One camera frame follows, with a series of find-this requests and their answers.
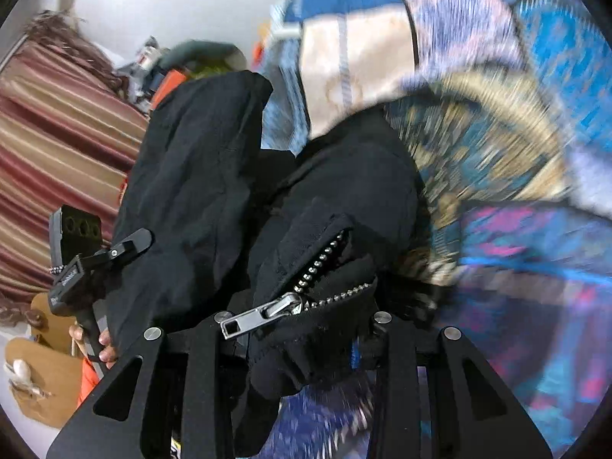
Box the person's left hand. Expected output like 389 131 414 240
68 322 118 370

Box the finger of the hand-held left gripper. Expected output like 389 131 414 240
106 228 155 263

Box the red striped curtain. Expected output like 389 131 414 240
0 10 149 299

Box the dark green cushion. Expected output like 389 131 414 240
160 41 247 80

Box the black zip hoodie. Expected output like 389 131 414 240
103 69 436 457

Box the pile of assorted clutter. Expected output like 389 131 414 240
117 36 164 102

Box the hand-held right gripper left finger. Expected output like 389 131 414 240
46 311 240 459

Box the orange box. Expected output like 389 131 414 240
149 69 188 116

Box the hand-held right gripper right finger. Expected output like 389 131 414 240
351 311 555 459

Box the blue patchwork blanket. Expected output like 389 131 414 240
260 0 612 459

